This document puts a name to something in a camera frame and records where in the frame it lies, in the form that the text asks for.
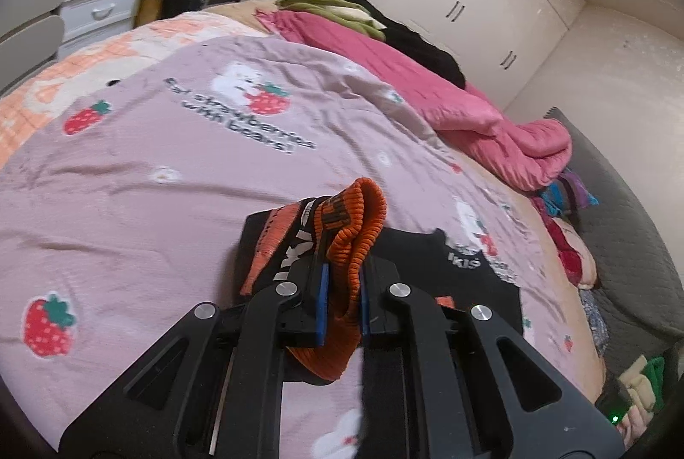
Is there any red cloth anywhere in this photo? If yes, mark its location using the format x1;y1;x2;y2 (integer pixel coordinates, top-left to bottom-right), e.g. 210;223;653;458
545;218;594;286

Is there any green and cream cloth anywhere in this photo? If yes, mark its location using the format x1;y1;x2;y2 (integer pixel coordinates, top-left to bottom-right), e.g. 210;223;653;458
620;355;666;412

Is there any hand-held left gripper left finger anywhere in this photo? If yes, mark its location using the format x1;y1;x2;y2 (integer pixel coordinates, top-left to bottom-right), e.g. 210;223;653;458
58;260;329;459

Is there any black cloth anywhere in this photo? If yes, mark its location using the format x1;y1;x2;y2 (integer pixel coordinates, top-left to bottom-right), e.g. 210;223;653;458
323;0;467;90

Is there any black garment with white print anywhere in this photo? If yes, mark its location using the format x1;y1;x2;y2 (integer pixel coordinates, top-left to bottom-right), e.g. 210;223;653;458
369;227;523;332

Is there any pink quilt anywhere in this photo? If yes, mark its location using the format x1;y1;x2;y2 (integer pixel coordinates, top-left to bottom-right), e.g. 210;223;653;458
255;9;574;193

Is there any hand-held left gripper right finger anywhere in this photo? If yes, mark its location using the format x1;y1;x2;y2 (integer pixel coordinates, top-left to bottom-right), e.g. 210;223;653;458
359;259;626;459

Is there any strawberry printed lilac blanket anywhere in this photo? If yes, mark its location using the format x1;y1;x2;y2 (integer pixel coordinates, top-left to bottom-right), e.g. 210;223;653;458
0;34;604;459

